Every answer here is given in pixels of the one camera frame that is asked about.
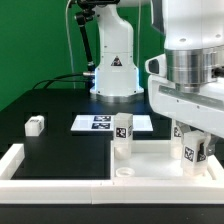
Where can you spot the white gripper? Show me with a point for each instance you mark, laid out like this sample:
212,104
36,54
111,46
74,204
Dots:
204,110

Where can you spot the white square table top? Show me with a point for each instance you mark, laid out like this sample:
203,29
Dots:
150,159

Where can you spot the white U-shaped obstacle fence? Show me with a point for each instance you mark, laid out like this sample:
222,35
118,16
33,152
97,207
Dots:
115,190

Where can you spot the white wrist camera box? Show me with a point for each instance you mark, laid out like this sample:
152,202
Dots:
156,65

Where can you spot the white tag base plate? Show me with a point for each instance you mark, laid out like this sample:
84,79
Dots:
106,123

